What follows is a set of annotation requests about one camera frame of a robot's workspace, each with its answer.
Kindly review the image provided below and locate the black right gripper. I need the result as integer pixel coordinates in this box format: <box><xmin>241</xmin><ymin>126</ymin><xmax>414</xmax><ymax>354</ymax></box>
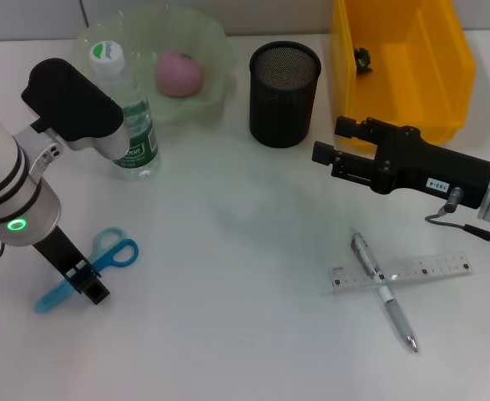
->
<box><xmin>311</xmin><ymin>115</ymin><xmax>490</xmax><ymax>211</ymax></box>

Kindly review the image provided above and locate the green translucent fruit plate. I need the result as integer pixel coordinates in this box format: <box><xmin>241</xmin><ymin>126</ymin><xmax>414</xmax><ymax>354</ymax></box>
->
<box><xmin>73</xmin><ymin>3</ymin><xmax>237</xmax><ymax>125</ymax></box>

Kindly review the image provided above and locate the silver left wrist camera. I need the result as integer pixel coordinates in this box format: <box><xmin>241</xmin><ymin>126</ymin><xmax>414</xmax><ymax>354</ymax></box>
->
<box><xmin>21</xmin><ymin>58</ymin><xmax>131</xmax><ymax>163</ymax></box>

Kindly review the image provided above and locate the silver pen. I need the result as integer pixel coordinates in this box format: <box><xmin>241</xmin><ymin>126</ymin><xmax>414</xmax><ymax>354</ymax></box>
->
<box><xmin>350</xmin><ymin>227</ymin><xmax>420</xmax><ymax>354</ymax></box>

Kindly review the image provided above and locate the black mesh pen holder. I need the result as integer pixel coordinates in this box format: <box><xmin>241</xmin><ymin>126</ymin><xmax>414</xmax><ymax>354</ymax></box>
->
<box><xmin>249</xmin><ymin>40</ymin><xmax>322</xmax><ymax>149</ymax></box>

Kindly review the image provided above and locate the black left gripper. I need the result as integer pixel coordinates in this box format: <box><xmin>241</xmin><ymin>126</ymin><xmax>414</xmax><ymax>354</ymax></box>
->
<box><xmin>31</xmin><ymin>225</ymin><xmax>111</xmax><ymax>307</ymax></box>

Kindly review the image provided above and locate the green plastic wrapper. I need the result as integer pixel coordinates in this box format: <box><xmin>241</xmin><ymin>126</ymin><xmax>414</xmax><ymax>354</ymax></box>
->
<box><xmin>352</xmin><ymin>46</ymin><xmax>373</xmax><ymax>76</ymax></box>

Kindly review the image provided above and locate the right gripper cable with connector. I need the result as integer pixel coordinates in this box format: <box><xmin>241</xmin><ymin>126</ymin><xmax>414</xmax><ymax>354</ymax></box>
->
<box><xmin>424</xmin><ymin>186</ymin><xmax>490</xmax><ymax>256</ymax></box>

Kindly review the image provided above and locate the yellow plastic bin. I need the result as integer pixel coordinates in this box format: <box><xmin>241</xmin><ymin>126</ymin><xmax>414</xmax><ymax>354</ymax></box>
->
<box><xmin>330</xmin><ymin>0</ymin><xmax>477</xmax><ymax>148</ymax></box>

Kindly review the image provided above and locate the pink toy peach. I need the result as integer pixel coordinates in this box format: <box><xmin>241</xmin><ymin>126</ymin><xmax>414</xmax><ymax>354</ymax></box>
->
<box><xmin>155</xmin><ymin>49</ymin><xmax>206</xmax><ymax>98</ymax></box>

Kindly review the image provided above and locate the clear bottle green label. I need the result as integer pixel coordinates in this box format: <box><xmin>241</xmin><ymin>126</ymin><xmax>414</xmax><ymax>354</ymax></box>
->
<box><xmin>88</xmin><ymin>40</ymin><xmax>162</xmax><ymax>181</ymax></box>

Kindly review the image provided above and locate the clear plastic ruler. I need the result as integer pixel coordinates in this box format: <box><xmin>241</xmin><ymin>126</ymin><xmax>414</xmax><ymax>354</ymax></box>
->
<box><xmin>327</xmin><ymin>250</ymin><xmax>475</xmax><ymax>296</ymax></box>

